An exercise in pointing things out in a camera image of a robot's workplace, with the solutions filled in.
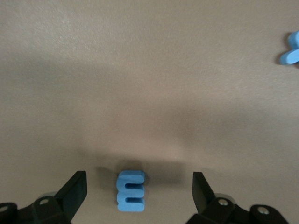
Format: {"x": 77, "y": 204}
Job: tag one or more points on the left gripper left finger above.
{"x": 70, "y": 198}

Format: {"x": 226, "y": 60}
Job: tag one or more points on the blue foam letter m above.
{"x": 121, "y": 186}

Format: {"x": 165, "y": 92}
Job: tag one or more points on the blue foam letter x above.
{"x": 289, "y": 57}

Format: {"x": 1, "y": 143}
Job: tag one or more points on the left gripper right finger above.
{"x": 204, "y": 198}

